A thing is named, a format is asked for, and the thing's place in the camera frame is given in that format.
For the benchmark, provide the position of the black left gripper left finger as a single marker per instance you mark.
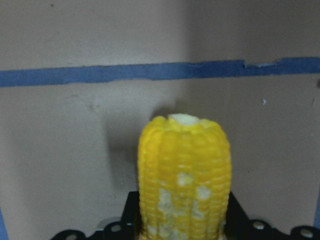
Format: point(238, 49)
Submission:
point(126, 228)

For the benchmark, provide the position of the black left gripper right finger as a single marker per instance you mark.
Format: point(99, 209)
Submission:
point(239, 226)

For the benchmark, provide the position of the yellow corn cob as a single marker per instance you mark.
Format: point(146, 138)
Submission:
point(184, 179)

